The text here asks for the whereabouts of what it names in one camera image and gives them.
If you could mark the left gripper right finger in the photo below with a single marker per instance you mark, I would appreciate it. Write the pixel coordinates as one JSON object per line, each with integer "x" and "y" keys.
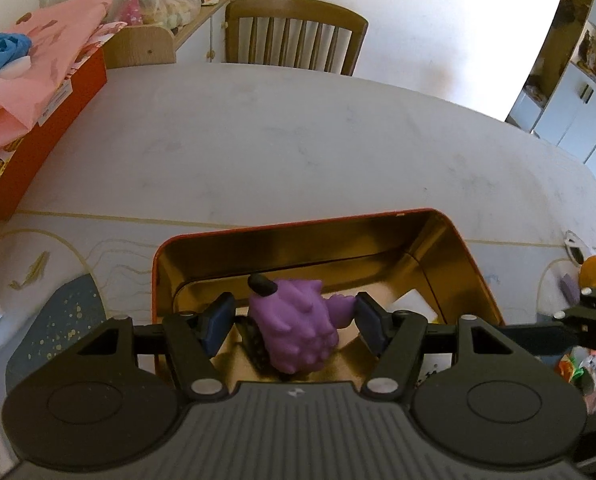
{"x": 395, "y": 339}

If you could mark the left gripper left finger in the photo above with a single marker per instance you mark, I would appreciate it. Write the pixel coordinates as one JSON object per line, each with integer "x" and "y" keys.
{"x": 193, "y": 339}

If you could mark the dark purple block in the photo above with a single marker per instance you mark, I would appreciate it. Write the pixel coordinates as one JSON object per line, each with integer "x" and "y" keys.
{"x": 570, "y": 289}

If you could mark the red snack packet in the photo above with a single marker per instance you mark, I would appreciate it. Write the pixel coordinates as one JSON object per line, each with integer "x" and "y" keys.
{"x": 576, "y": 372}

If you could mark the purple spiky toy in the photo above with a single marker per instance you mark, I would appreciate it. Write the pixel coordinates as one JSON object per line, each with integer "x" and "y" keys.
{"x": 298, "y": 325}

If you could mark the white sunglasses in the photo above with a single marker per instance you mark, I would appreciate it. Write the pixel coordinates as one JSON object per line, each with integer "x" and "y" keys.
{"x": 577, "y": 249}

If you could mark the round placemat left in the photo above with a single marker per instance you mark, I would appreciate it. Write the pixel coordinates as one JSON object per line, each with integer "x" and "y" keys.
{"x": 48, "y": 300}

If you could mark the red cardboard box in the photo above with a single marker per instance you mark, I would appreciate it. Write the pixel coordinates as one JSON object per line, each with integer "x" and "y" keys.
{"x": 33, "y": 150}

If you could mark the wooden side shelf cabinet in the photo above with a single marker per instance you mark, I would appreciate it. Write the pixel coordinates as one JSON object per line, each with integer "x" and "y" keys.
{"x": 140, "y": 45}

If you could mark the wooden chair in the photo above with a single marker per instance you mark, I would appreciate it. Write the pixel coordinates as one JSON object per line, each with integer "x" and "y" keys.
{"x": 307, "y": 34}

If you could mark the blue cloth toy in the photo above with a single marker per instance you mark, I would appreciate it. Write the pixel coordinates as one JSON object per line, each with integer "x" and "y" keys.
{"x": 12, "y": 47}

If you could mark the white plastic bag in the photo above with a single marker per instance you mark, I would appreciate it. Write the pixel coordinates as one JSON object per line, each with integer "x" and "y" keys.
{"x": 169, "y": 14}

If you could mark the white wall cabinet unit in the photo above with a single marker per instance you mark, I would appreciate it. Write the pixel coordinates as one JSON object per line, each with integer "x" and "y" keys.
{"x": 558, "y": 100}

